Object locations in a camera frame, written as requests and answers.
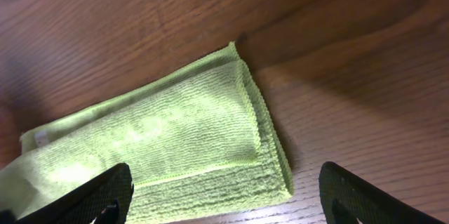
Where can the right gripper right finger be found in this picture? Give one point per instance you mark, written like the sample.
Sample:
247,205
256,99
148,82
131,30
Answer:
347,198

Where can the light green microfiber cloth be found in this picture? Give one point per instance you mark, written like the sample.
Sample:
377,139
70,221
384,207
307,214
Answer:
199,142

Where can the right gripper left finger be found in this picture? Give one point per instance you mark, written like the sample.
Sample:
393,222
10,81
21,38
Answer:
103,200

